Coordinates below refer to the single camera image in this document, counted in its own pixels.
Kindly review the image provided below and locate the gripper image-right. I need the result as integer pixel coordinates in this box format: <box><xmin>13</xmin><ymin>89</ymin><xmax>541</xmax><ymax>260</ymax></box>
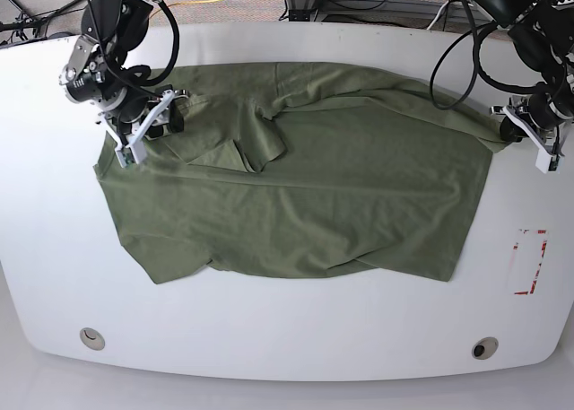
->
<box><xmin>489</xmin><ymin>93</ymin><xmax>573</xmax><ymax>156</ymax></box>

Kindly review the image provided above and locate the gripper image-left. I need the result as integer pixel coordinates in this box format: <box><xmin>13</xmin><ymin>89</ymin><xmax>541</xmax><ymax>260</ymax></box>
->
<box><xmin>96</xmin><ymin>88</ymin><xmax>189</xmax><ymax>144</ymax></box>

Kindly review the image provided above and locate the olive green T-shirt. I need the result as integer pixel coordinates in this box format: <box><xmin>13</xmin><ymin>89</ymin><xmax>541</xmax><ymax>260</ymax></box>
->
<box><xmin>94</xmin><ymin>63</ymin><xmax>505</xmax><ymax>284</ymax></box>

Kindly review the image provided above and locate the red tape rectangle marking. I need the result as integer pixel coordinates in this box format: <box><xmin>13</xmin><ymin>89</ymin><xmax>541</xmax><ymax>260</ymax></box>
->
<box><xmin>508</xmin><ymin>229</ymin><xmax>549</xmax><ymax>296</ymax></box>

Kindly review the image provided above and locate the black tripod leg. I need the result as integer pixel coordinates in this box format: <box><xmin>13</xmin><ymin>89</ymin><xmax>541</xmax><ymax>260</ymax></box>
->
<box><xmin>1</xmin><ymin>0</ymin><xmax>86</xmax><ymax>46</ymax></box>

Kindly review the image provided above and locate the right grey table grommet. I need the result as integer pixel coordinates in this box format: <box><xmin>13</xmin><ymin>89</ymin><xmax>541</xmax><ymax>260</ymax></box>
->
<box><xmin>472</xmin><ymin>337</ymin><xmax>499</xmax><ymax>361</ymax></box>

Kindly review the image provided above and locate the grey table grommet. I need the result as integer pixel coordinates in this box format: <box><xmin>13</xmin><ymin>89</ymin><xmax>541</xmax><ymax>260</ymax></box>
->
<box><xmin>79</xmin><ymin>327</ymin><xmax>105</xmax><ymax>351</ymax></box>
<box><xmin>472</xmin><ymin>337</ymin><xmax>499</xmax><ymax>361</ymax></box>

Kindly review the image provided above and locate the left grey table grommet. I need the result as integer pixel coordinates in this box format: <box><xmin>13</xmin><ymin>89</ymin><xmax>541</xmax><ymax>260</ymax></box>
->
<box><xmin>79</xmin><ymin>327</ymin><xmax>105</xmax><ymax>351</ymax></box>

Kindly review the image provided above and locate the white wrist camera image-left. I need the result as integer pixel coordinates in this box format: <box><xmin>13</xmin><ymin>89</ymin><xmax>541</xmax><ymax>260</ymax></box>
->
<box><xmin>115</xmin><ymin>142</ymin><xmax>147</xmax><ymax>168</ymax></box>

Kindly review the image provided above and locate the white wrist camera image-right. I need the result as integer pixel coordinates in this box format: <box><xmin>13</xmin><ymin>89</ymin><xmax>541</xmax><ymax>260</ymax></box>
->
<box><xmin>535</xmin><ymin>150</ymin><xmax>561</xmax><ymax>174</ymax></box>

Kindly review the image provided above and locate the yellow cable on floor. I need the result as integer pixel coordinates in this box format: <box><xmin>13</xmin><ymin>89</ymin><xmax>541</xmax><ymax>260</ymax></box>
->
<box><xmin>152</xmin><ymin>0</ymin><xmax>228</xmax><ymax>21</ymax></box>

